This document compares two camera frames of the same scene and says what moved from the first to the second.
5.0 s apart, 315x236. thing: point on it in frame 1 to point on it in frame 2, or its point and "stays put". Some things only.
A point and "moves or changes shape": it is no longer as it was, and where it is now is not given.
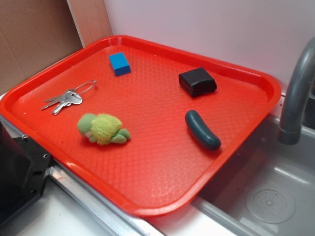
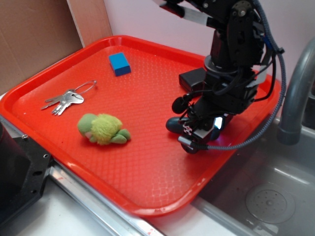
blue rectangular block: x=120 y=64 stays put
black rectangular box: x=197 y=82 stays put
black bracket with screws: x=24 y=165 stays put
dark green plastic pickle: x=200 y=132 moves or changes shape
